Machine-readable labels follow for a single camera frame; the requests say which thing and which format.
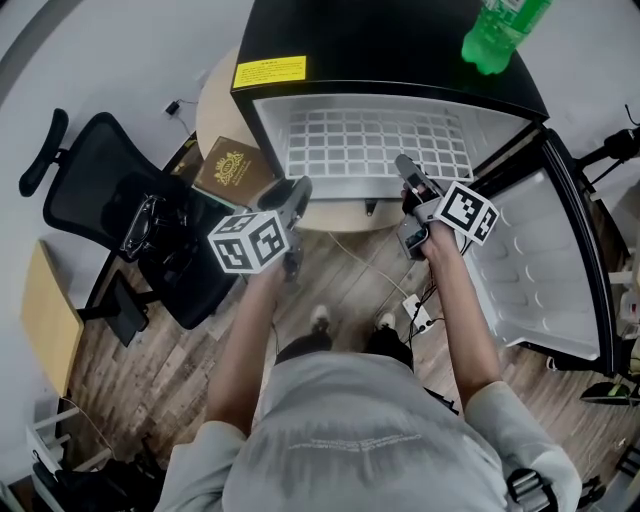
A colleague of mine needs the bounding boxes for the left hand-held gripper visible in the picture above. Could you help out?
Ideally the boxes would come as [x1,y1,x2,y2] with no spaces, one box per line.
[207,175,314,284]

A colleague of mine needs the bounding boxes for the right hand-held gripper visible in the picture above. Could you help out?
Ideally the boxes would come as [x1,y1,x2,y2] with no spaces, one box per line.
[394,153,500,261]

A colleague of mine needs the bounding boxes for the white wire fridge shelf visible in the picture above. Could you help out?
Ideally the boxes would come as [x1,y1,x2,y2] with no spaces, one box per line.
[285,108,475,182]

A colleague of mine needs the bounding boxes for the black mini fridge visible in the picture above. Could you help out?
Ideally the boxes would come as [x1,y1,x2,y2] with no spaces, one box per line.
[229,0,551,217]

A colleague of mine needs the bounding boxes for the person's right forearm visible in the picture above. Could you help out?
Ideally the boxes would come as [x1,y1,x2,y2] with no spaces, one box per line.
[423,224,503,414]

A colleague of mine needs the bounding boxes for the person's left forearm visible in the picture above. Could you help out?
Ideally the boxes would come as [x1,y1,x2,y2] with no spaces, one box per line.
[205,264,281,436]

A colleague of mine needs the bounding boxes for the white mini-fridge door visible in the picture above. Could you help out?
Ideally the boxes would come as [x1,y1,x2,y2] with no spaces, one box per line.
[462,127,621,379]

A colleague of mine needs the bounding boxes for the brown book with gold emblem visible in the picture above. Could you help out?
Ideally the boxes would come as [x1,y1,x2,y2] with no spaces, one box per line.
[192,135,276,206]

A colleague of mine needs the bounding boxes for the pale green flat box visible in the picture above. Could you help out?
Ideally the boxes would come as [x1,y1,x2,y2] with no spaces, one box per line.
[192,182,251,209]

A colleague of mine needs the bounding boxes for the round wooden table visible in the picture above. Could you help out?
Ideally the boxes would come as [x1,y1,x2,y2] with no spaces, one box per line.
[194,47,406,234]

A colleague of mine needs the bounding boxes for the yellow warning sticker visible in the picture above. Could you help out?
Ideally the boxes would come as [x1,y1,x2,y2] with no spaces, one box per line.
[233,55,307,90]

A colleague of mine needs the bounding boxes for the person's left shoe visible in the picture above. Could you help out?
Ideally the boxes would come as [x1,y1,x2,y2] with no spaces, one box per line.
[309,304,332,334]

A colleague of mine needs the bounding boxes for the white power strip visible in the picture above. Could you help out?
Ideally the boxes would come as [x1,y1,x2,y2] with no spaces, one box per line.
[402,293,435,331]

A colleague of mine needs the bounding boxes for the clear pouch with black trim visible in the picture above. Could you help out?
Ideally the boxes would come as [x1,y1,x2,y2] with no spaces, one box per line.
[119,194,189,261]

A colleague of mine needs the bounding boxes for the person's black trousers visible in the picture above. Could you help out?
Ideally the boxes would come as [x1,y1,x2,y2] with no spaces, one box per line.
[274,324,415,372]

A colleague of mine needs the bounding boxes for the green plastic bottle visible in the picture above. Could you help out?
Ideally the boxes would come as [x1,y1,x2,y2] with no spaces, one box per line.
[460,0,554,76]

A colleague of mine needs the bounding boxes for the black coat rack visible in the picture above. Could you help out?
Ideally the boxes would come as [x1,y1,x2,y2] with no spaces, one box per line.
[572,103,640,181]

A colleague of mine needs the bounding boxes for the black mesh office chair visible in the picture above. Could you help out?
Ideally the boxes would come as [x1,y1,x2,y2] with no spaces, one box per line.
[18,107,241,331]

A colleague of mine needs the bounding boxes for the person's grey shirt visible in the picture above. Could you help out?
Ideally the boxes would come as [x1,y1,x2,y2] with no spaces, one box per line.
[154,349,584,512]

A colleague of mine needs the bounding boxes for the small wooden side table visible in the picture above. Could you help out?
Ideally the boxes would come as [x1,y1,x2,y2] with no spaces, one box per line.
[19,239,151,399]

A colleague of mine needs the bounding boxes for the black object with green stripe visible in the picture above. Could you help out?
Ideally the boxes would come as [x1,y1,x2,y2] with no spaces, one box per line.
[579,382,640,407]

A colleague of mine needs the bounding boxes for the cluttered black swivel chair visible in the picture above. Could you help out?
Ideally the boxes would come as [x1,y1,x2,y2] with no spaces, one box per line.
[32,457,166,512]

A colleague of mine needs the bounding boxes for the white power cable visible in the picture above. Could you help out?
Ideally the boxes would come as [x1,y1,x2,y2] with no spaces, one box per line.
[327,232,411,300]

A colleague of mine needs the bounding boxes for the grey strap buckle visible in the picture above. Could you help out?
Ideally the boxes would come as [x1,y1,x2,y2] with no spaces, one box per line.
[504,467,559,512]

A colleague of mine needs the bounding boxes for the white metal frame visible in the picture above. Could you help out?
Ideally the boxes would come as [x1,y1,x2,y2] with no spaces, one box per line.
[24,402,114,471]

